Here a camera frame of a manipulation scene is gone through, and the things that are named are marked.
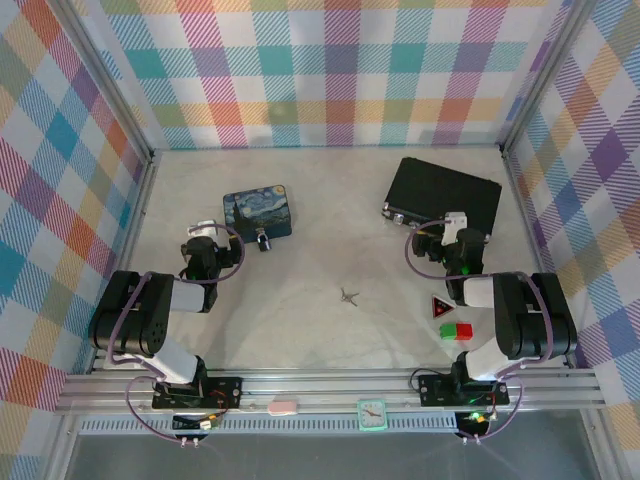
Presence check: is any pink eraser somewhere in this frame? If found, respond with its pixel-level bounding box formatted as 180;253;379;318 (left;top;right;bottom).
267;396;298;417

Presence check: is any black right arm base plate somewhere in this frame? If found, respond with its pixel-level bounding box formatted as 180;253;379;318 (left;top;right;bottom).
416;372;512;408

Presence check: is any red black triangle sign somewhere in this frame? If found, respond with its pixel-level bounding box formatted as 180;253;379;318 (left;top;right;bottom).
430;293;456;320

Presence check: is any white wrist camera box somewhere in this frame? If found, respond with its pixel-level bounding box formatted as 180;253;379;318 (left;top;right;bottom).
441;211;470;246
186;219;221;239

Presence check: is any black hard carrying case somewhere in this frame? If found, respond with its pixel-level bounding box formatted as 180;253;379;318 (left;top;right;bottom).
380;156;503;242

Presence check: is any green and red block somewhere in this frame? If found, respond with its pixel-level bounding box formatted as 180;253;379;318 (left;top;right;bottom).
438;322;475;343

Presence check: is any grey slotted cable duct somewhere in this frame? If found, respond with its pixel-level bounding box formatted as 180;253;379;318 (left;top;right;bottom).
78;416;459;434

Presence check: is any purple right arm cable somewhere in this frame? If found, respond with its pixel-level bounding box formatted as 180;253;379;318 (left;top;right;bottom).
405;217;552;444

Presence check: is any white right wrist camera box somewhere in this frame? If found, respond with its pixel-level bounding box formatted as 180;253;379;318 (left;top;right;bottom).
441;211;470;246

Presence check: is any aluminium side rail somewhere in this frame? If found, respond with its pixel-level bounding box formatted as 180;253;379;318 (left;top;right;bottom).
499;143;575;370
87;149;162;375

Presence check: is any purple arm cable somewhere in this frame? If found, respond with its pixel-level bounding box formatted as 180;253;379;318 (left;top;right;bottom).
105;224;247;444
405;217;552;444

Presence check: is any small mint green clock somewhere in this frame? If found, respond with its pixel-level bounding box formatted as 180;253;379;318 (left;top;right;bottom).
356;397;388;433

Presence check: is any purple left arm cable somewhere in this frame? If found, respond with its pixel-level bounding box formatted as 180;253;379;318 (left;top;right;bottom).
105;224;247;444

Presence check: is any black connector board green light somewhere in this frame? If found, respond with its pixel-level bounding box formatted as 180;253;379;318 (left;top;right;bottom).
455;410;492;435

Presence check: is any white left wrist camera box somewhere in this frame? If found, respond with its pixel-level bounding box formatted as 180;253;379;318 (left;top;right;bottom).
186;219;221;239

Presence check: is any aluminium frame post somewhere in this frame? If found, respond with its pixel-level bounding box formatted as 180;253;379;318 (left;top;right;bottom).
58;0;157;162
499;0;602;157

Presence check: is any aluminium front frame rail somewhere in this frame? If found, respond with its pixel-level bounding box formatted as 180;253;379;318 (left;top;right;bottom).
53;368;607;417

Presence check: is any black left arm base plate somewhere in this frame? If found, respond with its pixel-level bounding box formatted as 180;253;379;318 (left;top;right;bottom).
151;375;244;412

